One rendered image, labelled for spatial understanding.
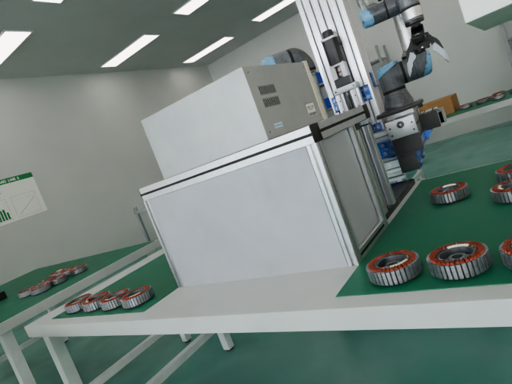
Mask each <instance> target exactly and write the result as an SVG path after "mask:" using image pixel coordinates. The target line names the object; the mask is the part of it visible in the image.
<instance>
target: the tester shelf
mask: <svg viewBox="0 0 512 384"><path fill-rule="evenodd" d="M369 117H370V112H369V110H368V107H367V105H366V104H364V105H361V106H359V107H356V108H354V109H351V110H348V111H345V112H343V113H341V114H338V115H335V116H333V117H329V118H327V119H325V120H321V121H319V122H317V123H313V124H311V125H308V126H305V127H303V128H301V129H298V130H295V131H292V132H290V133H287V134H284V135H282V136H278V137H277V138H274V139H271V140H268V141H266V142H263V143H260V144H258V145H256V146H252V147H250V148H248V149H244V150H242V151H240V152H236V153H234V154H231V155H228V156H226V157H224V158H220V159H218V160H215V161H213V162H210V163H207V164H205V165H201V166H200V167H197V168H194V169H191V170H189V171H186V172H183V173H181V174H177V175H175V176H173V177H170V178H167V179H164V180H163V181H159V182H157V183H154V184H151V185H149V186H146V187H143V188H140V189H139V193H140V195H141V198H142V201H143V202H144V201H147V200H151V199H153V198H156V197H160V196H162V195H165V194H168V193H171V192H173V191H176V190H180V189H182V188H185V187H189V186H191V185H194V184H197V183H200V182H202V181H206V180H209V179H211V178H215V177H218V176H220V175H223V174H227V173H229V172H231V171H235V170H238V169H240V168H244V167H247V166H249V165H253V164H256V163H258V162H262V161H264V160H267V159H269V158H273V157H276V156H278V155H282V154H285V153H288V152H291V151H293V150H296V149H300V148H302V147H305V146H309V145H311V144H314V143H317V142H319V141H321V140H323V139H325V138H327V137H329V136H332V135H334V134H335V133H338V132H340V131H342V130H345V129H347V128H348V127H350V126H353V125H354V124H356V123H359V122H361V121H363V120H365V119H367V118H369Z"/></svg>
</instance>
